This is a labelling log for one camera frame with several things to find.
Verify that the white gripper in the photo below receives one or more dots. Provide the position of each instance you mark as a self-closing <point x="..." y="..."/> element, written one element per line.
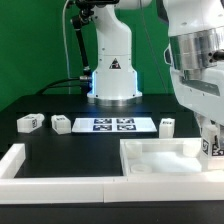
<point x="203" y="94"/>

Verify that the white fiducial marker sheet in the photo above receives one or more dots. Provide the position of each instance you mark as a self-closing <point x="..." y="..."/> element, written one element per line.
<point x="113" y="125"/>

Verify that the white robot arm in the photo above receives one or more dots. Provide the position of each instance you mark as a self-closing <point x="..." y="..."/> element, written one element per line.
<point x="195" y="52"/>

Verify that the white square table top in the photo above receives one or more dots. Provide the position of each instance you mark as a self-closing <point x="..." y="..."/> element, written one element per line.
<point x="141" y="157"/>

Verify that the white U-shaped fence wall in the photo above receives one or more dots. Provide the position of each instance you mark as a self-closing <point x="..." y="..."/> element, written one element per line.
<point x="155" y="187"/>

